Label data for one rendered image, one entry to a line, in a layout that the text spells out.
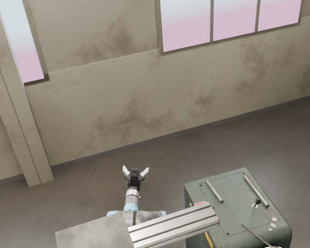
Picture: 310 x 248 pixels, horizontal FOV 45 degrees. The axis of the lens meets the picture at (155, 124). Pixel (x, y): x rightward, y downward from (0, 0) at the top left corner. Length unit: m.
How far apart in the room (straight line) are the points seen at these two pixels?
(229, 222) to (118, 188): 2.21
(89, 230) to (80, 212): 2.82
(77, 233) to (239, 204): 1.32
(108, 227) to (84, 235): 0.09
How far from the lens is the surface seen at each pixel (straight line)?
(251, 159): 4.65
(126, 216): 1.68
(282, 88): 5.41
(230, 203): 2.45
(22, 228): 4.28
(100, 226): 1.39
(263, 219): 2.40
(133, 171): 2.09
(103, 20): 3.94
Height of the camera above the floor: 3.09
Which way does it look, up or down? 36 degrees down
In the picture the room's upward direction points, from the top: 5 degrees counter-clockwise
